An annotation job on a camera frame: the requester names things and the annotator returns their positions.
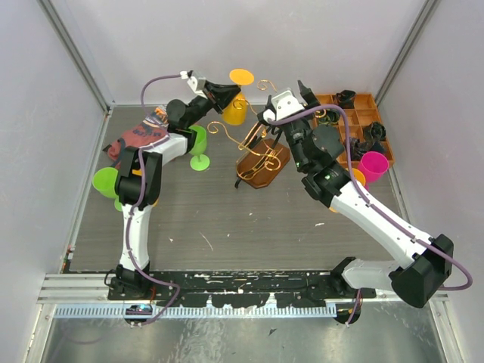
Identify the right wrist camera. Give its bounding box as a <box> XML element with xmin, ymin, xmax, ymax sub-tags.
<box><xmin>262</xmin><ymin>88</ymin><xmax>305</xmax><ymax>125</ymax></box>

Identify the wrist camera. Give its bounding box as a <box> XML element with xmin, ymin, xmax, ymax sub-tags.
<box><xmin>262</xmin><ymin>88</ymin><xmax>305</xmax><ymax>125</ymax></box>
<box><xmin>179</xmin><ymin>70</ymin><xmax>206</xmax><ymax>96</ymax></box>

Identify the green wine glass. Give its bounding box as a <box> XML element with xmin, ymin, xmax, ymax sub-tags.
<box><xmin>92</xmin><ymin>167</ymin><xmax>123</xmax><ymax>212</ymax></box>
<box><xmin>190</xmin><ymin>126</ymin><xmax>210</xmax><ymax>172</ymax></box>

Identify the rolled dark tie top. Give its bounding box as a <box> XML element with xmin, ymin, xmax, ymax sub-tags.
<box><xmin>335</xmin><ymin>90</ymin><xmax>356</xmax><ymax>109</ymax></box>

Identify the rolled dark tie right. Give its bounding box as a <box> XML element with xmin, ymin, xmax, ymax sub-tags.
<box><xmin>363</xmin><ymin>122</ymin><xmax>386</xmax><ymax>142</ymax></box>

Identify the rolled green patterned tie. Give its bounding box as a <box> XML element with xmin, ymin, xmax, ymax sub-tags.
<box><xmin>315</xmin><ymin>109</ymin><xmax>340</xmax><ymax>126</ymax></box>

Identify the pink wine glass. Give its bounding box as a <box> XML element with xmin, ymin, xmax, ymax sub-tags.
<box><xmin>358</xmin><ymin>151</ymin><xmax>389</xmax><ymax>184</ymax></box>

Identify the slotted cable duct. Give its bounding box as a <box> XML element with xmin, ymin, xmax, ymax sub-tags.
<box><xmin>53</xmin><ymin>303</ymin><xmax>337</xmax><ymax>320</ymax></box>

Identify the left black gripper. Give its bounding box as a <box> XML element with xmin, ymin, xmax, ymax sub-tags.
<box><xmin>187</xmin><ymin>81</ymin><xmax>241</xmax><ymax>129</ymax></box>

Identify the orange wine glass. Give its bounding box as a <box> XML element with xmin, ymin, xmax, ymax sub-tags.
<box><xmin>222</xmin><ymin>68</ymin><xmax>254</xmax><ymax>126</ymax></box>
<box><xmin>325</xmin><ymin>167</ymin><xmax>368</xmax><ymax>214</ymax></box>

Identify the rolled maroon tie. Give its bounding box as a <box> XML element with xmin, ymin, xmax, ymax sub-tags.
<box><xmin>348</xmin><ymin>137</ymin><xmax>386</xmax><ymax>161</ymax></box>

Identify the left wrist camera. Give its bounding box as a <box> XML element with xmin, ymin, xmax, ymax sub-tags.
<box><xmin>179</xmin><ymin>70</ymin><xmax>206</xmax><ymax>96</ymax></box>

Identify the rolled dark tie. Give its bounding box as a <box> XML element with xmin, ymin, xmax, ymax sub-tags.
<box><xmin>363</xmin><ymin>122</ymin><xmax>386</xmax><ymax>142</ymax></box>
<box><xmin>335</xmin><ymin>90</ymin><xmax>356</xmax><ymax>109</ymax></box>

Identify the aluminium rail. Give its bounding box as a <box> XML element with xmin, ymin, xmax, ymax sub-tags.
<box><xmin>36</xmin><ymin>272</ymin><xmax>449</xmax><ymax>303</ymax></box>

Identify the red folded t-shirt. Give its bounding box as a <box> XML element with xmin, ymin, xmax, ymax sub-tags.
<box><xmin>104</xmin><ymin>104</ymin><xmax>168</xmax><ymax>169</ymax></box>

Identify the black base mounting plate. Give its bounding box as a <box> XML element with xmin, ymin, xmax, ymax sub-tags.
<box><xmin>104</xmin><ymin>270</ymin><xmax>376</xmax><ymax>309</ymax></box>

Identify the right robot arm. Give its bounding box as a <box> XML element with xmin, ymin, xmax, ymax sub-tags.
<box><xmin>258</xmin><ymin>85</ymin><xmax>454</xmax><ymax>308</ymax></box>

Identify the wooden compartment tray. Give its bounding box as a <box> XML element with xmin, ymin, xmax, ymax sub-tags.
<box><xmin>313</xmin><ymin>93</ymin><xmax>395</xmax><ymax>168</ymax></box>

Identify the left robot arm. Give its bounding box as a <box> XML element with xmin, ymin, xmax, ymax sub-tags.
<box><xmin>110</xmin><ymin>76</ymin><xmax>240</xmax><ymax>299</ymax></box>

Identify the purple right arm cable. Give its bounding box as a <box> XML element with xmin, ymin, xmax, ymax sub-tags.
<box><xmin>271</xmin><ymin>105</ymin><xmax>473</xmax><ymax>326</ymax></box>

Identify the gold wire wine glass rack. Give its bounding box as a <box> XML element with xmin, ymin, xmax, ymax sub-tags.
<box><xmin>207</xmin><ymin>100</ymin><xmax>290</xmax><ymax>188</ymax></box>

